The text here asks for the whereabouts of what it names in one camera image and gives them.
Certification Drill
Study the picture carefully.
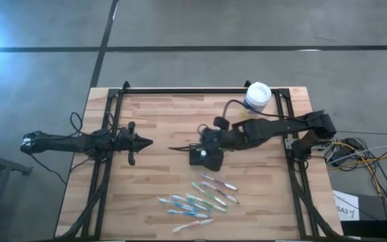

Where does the black metal table frame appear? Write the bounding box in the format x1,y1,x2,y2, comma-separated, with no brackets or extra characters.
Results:
57,80,344,241

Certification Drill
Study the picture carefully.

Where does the Lysol wipes canister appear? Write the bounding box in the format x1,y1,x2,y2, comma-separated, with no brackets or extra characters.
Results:
240,81,272,118

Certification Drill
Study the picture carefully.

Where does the blue toothbrush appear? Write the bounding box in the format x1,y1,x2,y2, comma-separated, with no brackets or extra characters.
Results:
157,197,200,212
167,210,210,218
171,194,213,212

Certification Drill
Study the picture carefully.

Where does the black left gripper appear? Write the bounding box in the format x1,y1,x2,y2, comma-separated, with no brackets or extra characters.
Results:
114,121,154,166

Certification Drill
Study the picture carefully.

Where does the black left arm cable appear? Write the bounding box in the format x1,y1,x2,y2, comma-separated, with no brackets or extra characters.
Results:
69,112,114,138

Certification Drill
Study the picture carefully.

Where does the dark grey equipment box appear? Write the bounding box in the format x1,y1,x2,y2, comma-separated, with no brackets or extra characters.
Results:
340,194,387,241

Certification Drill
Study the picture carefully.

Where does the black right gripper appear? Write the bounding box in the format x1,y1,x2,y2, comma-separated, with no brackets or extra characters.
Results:
169,116,230,172

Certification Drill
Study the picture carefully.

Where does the black wire caddy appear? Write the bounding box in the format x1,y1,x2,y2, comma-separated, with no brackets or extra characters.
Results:
189,149,214,167

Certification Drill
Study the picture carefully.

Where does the yellow cable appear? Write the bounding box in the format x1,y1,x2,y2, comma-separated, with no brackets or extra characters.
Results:
327,140,387,219

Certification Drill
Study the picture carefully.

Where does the black floor cable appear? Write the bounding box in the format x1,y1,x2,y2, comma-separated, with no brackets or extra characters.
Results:
28,151,69,186

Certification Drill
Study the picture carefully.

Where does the purple toothbrush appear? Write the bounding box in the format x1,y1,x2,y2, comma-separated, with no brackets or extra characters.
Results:
200,172,239,192
202,181,241,205

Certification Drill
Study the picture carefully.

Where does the white paper sign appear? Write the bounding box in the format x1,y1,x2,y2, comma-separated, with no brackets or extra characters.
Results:
333,190,361,222

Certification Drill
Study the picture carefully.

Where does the green toothbrush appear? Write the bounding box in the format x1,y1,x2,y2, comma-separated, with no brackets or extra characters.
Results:
185,194,227,212
191,181,228,206

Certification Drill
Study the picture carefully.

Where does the white cable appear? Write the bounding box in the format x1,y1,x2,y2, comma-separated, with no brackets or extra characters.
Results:
326,144,387,165

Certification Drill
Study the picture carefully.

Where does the grey mounting plate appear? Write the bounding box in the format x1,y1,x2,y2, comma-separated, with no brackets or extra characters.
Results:
284,136,298,151

